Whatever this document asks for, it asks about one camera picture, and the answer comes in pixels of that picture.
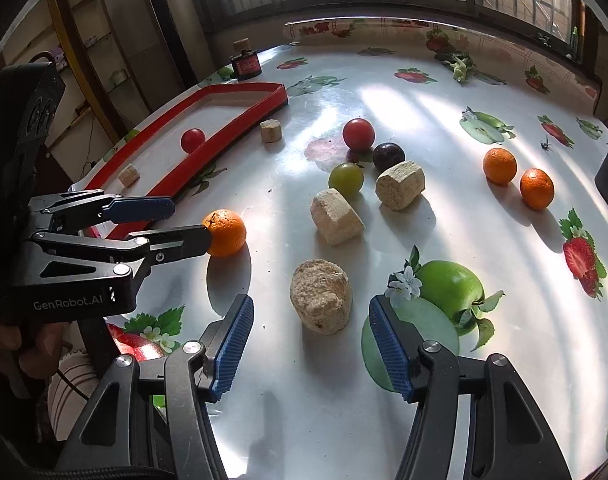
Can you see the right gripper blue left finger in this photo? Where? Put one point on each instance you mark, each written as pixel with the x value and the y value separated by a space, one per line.
pixel 223 351

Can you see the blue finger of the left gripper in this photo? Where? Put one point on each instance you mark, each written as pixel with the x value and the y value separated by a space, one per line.
pixel 169 245
pixel 138 209

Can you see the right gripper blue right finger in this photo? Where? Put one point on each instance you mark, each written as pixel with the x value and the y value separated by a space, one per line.
pixel 398 345

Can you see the large beige cork wedge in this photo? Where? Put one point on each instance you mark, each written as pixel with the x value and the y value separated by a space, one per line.
pixel 128 176

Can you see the large orange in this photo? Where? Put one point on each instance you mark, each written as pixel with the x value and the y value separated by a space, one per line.
pixel 227 230

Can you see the rough lumpy cork piece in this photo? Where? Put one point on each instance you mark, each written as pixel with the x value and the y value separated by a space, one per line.
pixel 321 295

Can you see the red tomato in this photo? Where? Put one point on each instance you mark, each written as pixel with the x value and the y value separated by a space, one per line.
pixel 192 139
pixel 358 134

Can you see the angular cork block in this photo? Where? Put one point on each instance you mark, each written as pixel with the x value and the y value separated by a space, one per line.
pixel 334 217

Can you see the cylindrical cork piece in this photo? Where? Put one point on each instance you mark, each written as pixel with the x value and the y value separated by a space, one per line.
pixel 398 186

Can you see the small round cork piece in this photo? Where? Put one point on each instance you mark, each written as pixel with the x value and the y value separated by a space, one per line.
pixel 271 131

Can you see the green grape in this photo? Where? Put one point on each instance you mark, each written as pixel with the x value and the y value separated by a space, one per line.
pixel 347 179

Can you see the dark purple plum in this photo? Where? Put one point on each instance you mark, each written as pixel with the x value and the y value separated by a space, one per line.
pixel 387 155

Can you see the small orange mandarin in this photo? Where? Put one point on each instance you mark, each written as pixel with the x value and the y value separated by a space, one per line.
pixel 499 166
pixel 537 189

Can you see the person's left hand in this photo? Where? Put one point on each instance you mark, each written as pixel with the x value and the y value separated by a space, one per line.
pixel 38 359

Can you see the red rimmed white tray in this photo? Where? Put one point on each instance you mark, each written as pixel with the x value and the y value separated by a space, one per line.
pixel 224 112

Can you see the fruit print tablecloth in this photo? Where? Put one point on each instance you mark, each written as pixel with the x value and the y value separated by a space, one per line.
pixel 303 405

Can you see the dark bottle with cork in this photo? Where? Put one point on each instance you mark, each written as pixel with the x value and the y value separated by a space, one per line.
pixel 244 62

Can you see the tall white air conditioner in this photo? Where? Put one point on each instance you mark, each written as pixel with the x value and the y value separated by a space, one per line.
pixel 183 40

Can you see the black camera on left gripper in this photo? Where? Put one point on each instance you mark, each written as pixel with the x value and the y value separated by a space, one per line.
pixel 30 94

